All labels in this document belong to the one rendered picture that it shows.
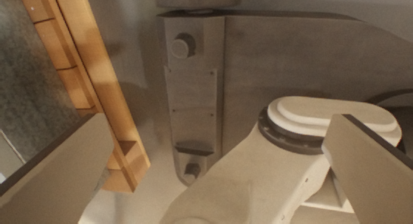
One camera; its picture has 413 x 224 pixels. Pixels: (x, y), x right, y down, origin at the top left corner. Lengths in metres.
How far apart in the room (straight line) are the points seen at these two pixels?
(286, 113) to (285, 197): 0.14
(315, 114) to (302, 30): 0.17
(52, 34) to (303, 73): 0.64
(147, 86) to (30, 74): 0.34
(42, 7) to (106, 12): 0.18
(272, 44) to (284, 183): 0.27
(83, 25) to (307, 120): 0.71
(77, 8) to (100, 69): 0.20
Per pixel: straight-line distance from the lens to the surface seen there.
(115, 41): 0.78
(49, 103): 0.72
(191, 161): 0.60
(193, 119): 0.53
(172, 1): 0.45
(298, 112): 0.37
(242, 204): 0.25
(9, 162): 0.67
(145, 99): 0.81
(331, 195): 0.50
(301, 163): 0.34
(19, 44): 0.70
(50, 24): 0.69
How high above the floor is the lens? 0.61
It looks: 57 degrees down
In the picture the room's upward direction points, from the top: 156 degrees counter-clockwise
